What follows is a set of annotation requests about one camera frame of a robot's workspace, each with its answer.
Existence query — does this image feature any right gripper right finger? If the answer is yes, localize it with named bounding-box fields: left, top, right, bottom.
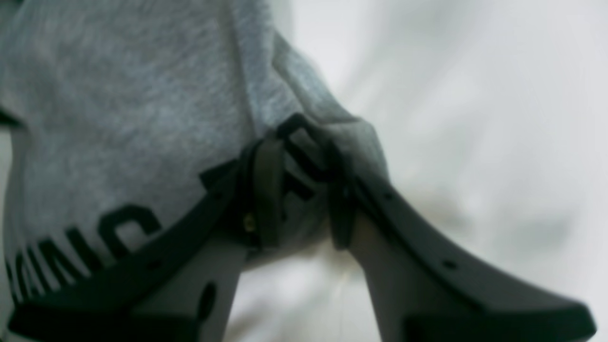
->
left=329, top=171, right=597, bottom=342

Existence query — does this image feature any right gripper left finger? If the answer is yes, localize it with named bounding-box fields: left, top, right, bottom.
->
left=9, top=138, right=285, bottom=342

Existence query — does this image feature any grey T-shirt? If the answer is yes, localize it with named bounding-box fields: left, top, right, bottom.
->
left=1, top=0, right=387, bottom=304

